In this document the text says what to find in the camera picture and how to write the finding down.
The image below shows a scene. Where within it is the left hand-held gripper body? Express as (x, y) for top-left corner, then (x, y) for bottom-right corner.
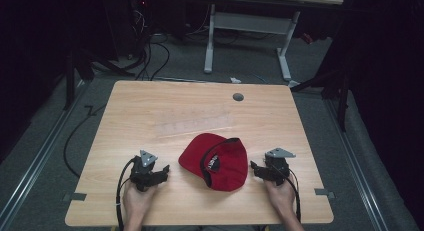
(129, 149), (159, 192)

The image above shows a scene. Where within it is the small red object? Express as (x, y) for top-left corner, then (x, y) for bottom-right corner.
(301, 32), (315, 46)

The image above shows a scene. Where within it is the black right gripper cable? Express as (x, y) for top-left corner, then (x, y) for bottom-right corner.
(282, 167), (302, 224)

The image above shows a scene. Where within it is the black floor cable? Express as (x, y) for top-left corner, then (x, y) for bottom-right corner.
(62, 103), (108, 179)

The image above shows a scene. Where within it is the desk with white metal legs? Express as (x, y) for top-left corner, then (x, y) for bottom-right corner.
(202, 0), (345, 83)

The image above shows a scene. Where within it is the metal floor rail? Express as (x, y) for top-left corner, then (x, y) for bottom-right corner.
(323, 96), (390, 231)
(0, 80), (92, 227)

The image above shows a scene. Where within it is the black tripod stand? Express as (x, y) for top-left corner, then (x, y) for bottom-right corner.
(289, 65), (352, 133)

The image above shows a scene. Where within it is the person's left hand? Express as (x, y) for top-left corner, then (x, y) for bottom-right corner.
(122, 183), (158, 219)

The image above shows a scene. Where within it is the black metal stand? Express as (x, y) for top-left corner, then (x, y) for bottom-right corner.
(62, 46), (136, 111)

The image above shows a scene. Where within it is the red baseball cap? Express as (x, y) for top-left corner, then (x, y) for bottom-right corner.
(177, 132), (250, 193)

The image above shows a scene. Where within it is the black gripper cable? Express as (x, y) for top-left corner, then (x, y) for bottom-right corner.
(115, 157), (138, 231)
(282, 167), (302, 224)

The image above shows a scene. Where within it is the person's right hand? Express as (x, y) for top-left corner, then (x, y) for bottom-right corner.
(265, 177), (298, 222)

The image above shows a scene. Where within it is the bundle of black cables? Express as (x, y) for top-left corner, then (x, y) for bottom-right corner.
(125, 4), (171, 82)

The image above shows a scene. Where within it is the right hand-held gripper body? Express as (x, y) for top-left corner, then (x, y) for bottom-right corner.
(264, 147), (297, 187)

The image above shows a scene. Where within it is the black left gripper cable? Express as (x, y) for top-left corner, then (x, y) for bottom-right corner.
(115, 157), (138, 231)

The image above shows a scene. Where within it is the grey tape strip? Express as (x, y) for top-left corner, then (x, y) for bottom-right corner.
(62, 192), (88, 202)
(313, 187), (336, 199)

